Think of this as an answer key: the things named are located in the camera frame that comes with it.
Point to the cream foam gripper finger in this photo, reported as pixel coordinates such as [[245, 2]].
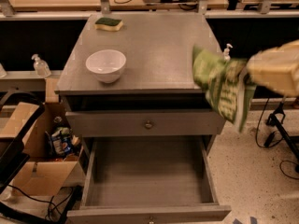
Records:
[[277, 69]]

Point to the green jalapeno chip bag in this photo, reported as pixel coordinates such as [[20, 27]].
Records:
[[227, 85]]

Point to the closed grey top drawer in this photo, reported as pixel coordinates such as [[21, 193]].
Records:
[[153, 123]]

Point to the grey wooden drawer cabinet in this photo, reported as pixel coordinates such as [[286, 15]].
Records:
[[158, 71]]

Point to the open grey middle drawer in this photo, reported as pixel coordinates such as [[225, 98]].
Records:
[[148, 180]]

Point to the small white pump bottle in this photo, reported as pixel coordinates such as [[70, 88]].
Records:
[[226, 52]]

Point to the white ceramic bowl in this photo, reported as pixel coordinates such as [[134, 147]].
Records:
[[106, 65]]

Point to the green and yellow sponge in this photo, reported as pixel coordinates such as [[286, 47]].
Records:
[[108, 24]]

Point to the snack packages in box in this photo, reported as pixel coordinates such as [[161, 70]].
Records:
[[60, 144]]

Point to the clear sanitizer pump bottle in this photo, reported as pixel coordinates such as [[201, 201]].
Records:
[[41, 67]]

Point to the open cardboard box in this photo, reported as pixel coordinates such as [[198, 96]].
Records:
[[45, 173]]

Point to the black stand with cables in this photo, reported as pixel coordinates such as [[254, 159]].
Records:
[[275, 119]]

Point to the black chair frame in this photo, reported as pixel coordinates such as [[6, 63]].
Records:
[[12, 157]]

